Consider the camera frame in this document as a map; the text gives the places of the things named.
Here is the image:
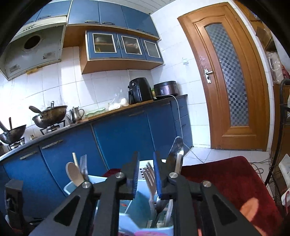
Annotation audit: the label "silver fork long handle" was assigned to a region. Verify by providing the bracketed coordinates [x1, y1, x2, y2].
[79, 154, 89, 181]

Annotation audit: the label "steel tongs white tip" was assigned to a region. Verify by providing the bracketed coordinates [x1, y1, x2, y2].
[166, 136, 184, 174]

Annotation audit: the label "bamboo chopstick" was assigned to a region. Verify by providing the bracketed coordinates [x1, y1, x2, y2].
[72, 152, 79, 168]

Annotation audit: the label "wide silver fork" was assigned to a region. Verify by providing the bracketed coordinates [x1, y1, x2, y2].
[142, 162, 156, 226]

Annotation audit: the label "red floral table cloth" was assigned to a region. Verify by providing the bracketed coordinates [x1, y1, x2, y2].
[103, 155, 284, 236]

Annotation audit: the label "light blue utensil box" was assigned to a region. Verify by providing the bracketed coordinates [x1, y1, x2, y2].
[63, 160, 175, 236]

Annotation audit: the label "black metal rack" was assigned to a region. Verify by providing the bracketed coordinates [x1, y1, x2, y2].
[265, 79, 289, 206]

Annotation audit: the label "steel teapot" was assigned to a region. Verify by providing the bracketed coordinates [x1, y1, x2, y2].
[69, 107, 84, 123]

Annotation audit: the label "dark wok on stove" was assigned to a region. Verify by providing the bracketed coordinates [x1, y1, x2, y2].
[29, 101, 67, 128]

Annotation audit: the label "white plastic bag counter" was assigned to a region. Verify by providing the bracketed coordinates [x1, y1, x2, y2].
[108, 89, 129, 111]

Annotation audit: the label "dark rice cooker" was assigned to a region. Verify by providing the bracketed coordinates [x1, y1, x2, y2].
[154, 81, 179, 96]

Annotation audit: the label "black air fryer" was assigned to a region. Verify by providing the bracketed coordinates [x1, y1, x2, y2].
[128, 77, 153, 105]

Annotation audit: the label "wooden door glass panel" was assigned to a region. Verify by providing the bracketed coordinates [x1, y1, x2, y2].
[178, 2, 270, 151]

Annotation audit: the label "grey range hood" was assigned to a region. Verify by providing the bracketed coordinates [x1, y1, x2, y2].
[1, 16, 67, 81]

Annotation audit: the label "white power cable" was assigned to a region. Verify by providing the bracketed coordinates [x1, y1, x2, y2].
[156, 94, 205, 164]

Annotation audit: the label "blue upper wall cabinets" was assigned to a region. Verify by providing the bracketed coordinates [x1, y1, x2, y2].
[19, 1, 163, 74]

